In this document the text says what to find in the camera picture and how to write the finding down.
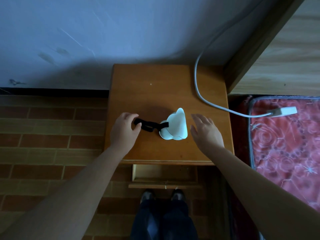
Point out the wooden nightstand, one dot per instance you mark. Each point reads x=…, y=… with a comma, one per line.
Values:
x=160, y=89

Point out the person's left hand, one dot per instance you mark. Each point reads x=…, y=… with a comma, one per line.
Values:
x=122, y=134

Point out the person's right shoe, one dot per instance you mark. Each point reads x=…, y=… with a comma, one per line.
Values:
x=178, y=194

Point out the person's left forearm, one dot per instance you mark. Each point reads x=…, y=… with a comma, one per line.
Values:
x=75, y=192

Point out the person's shoe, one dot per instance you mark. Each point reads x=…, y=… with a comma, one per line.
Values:
x=178, y=194
x=147, y=195

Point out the person's right thumb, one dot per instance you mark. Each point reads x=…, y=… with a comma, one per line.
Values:
x=193, y=131

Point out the person's dark blue trousers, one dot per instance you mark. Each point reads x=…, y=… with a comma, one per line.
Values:
x=162, y=222

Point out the wooden nightstand drawer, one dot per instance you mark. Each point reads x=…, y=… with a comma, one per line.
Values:
x=162, y=173

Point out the person's right forearm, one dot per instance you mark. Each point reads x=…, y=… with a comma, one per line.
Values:
x=262, y=197

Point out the wooden bed headboard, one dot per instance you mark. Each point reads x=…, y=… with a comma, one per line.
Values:
x=285, y=59

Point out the person's right hand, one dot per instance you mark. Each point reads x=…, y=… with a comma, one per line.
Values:
x=207, y=136

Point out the person's left shoe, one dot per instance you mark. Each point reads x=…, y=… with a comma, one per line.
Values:
x=147, y=195

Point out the red floral mattress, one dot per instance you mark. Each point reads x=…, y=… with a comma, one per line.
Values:
x=282, y=147

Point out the person's left thumb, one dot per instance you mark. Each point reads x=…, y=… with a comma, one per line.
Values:
x=137, y=128

